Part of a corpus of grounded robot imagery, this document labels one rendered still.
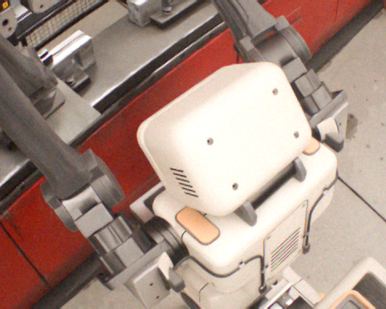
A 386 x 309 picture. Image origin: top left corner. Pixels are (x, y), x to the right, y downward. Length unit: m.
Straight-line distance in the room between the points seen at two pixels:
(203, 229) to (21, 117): 0.32
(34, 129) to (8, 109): 0.06
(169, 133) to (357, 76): 2.08
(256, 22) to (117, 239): 0.46
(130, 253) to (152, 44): 0.85
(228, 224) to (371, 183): 1.61
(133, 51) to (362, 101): 1.40
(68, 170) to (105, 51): 0.82
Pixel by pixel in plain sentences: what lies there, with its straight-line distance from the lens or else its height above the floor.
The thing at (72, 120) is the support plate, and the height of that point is 1.00.
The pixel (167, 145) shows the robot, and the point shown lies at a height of 1.36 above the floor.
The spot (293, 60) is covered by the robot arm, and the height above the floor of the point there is 1.26.
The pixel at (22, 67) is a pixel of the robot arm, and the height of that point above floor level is 1.36.
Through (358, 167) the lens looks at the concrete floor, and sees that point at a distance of 2.39.
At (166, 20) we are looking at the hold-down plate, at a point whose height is 0.90.
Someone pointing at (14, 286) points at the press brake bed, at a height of 0.41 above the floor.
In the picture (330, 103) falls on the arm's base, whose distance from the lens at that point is 0.97.
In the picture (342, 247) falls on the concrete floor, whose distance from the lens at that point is 2.19.
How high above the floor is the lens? 1.96
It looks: 57 degrees down
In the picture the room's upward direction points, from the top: 4 degrees counter-clockwise
